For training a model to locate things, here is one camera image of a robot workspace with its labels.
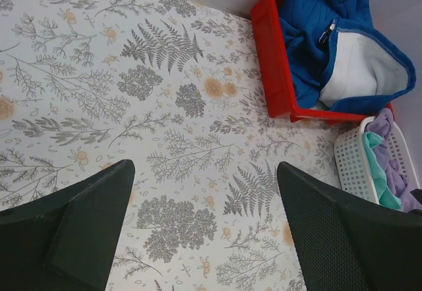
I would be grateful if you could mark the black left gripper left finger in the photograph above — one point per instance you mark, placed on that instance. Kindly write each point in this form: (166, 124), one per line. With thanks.
(67, 240)

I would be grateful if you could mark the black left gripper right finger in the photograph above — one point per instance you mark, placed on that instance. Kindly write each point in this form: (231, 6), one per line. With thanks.
(344, 242)

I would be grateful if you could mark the mint green t shirt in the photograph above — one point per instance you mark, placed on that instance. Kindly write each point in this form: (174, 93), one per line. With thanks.
(378, 156)

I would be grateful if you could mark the white perforated basket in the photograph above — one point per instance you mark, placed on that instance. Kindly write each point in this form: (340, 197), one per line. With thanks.
(353, 166)

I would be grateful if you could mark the lavender purple t shirt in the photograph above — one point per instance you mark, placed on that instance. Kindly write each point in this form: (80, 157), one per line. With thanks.
(400, 172)

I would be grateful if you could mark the floral patterned table mat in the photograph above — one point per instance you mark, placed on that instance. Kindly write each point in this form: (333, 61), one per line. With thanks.
(176, 88)

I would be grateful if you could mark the red plastic bin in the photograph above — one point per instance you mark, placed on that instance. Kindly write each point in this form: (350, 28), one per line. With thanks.
(276, 72)

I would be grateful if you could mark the blue fleece jacket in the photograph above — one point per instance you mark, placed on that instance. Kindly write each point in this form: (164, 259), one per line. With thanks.
(339, 60)

